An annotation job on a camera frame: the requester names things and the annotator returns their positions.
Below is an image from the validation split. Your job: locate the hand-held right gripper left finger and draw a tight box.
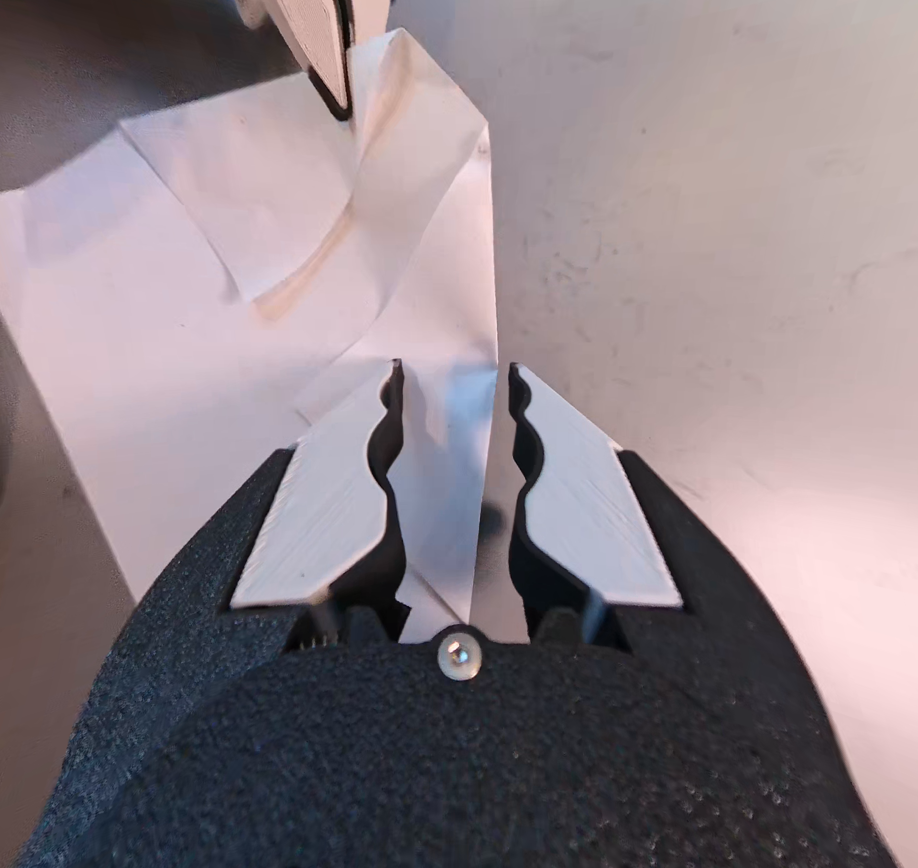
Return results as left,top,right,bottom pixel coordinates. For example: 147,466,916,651
229,359,410,643

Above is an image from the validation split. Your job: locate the white paper sheet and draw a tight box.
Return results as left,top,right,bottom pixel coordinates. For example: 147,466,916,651
0,27,501,647

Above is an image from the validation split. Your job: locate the grey desk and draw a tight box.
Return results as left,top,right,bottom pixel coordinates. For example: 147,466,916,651
0,0,918,868

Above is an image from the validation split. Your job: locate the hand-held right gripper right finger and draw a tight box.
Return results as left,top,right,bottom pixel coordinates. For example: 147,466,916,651
508,362,684,645

